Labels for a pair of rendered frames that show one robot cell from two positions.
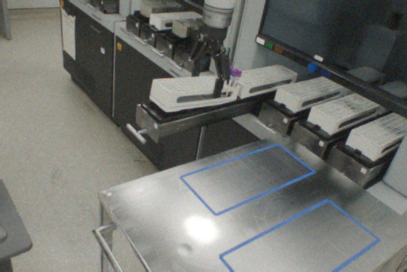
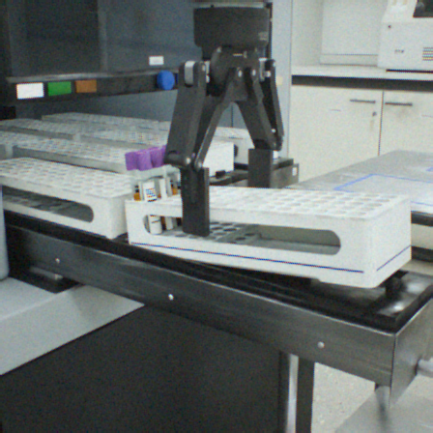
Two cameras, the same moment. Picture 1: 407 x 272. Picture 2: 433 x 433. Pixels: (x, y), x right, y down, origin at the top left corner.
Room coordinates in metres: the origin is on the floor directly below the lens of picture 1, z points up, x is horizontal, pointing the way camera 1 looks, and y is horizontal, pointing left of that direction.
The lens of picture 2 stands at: (1.24, 0.64, 1.04)
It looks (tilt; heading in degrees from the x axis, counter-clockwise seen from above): 16 degrees down; 261
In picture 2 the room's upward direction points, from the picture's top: straight up
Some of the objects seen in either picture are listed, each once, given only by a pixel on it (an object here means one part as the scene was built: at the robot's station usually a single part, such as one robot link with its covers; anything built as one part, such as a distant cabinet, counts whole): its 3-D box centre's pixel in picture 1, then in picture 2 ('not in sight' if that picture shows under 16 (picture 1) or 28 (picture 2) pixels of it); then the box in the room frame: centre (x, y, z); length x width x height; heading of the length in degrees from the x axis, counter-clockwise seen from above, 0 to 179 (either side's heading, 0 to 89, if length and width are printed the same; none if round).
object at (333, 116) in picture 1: (345, 113); (154, 155); (1.17, -0.47, 0.83); 0.30 x 0.10 x 0.06; 134
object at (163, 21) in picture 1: (179, 21); not in sight; (1.90, 0.23, 0.83); 0.30 x 0.10 x 0.06; 134
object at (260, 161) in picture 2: (218, 88); (260, 179); (1.08, -0.02, 0.88); 0.03 x 0.01 x 0.07; 134
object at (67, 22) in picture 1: (67, 33); not in sight; (2.52, 1.09, 0.43); 0.27 x 0.02 x 0.36; 44
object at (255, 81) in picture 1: (262, 81); (61, 196); (1.32, -0.18, 0.83); 0.30 x 0.10 x 0.06; 134
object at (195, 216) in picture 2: (195, 73); (195, 200); (1.16, 0.07, 0.88); 0.03 x 0.01 x 0.07; 134
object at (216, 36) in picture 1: (213, 38); (231, 54); (1.12, 0.02, 1.02); 0.08 x 0.07 x 0.09; 44
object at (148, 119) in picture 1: (224, 102); (160, 261); (1.19, -0.05, 0.78); 0.73 x 0.14 x 0.09; 134
